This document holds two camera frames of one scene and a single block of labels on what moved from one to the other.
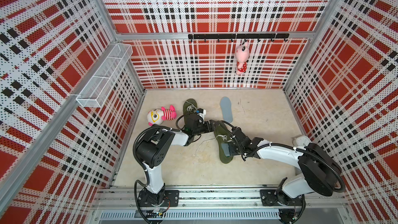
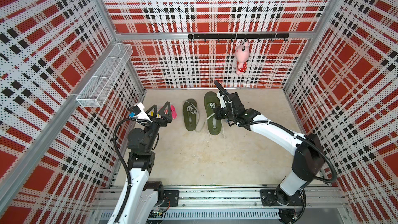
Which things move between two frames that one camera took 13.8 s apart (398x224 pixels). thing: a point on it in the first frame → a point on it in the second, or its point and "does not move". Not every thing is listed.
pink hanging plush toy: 242,54 does not move
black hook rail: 272,36 does not move
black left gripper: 210,125 → 161,123
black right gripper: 231,144 → 217,112
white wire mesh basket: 96,91 does not move
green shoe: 222,136 → 214,126
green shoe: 189,106 does not move
